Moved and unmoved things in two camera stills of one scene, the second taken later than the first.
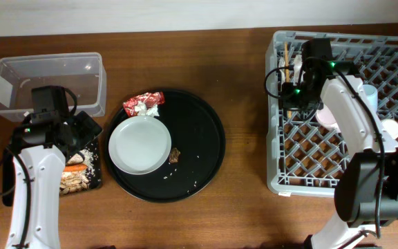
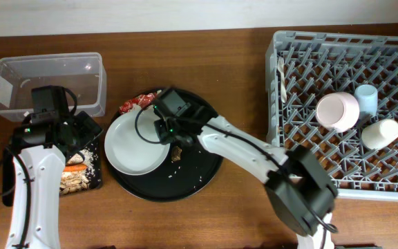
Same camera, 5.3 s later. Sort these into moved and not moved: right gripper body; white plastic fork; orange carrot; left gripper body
Moved: right gripper body
Not moved: white plastic fork; orange carrot; left gripper body
